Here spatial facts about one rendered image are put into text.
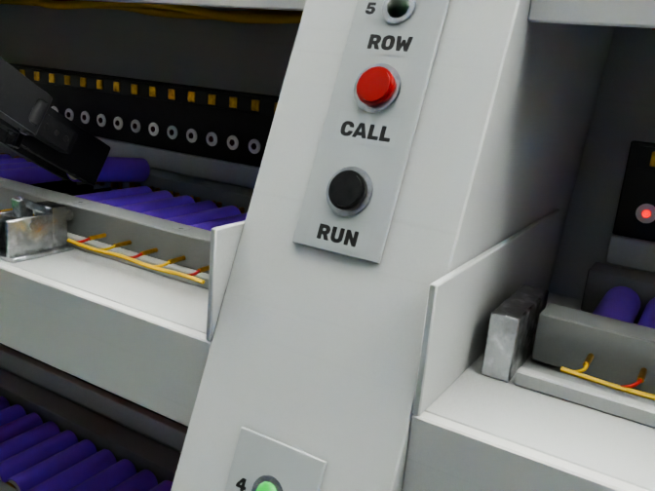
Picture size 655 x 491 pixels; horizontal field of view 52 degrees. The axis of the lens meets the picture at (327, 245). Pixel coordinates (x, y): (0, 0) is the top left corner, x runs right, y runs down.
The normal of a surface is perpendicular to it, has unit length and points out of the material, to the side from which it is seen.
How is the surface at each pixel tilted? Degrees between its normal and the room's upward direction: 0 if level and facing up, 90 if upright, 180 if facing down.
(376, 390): 90
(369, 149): 90
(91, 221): 111
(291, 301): 90
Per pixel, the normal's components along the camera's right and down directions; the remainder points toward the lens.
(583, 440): 0.09, -0.96
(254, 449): -0.45, -0.16
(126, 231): -0.51, 0.18
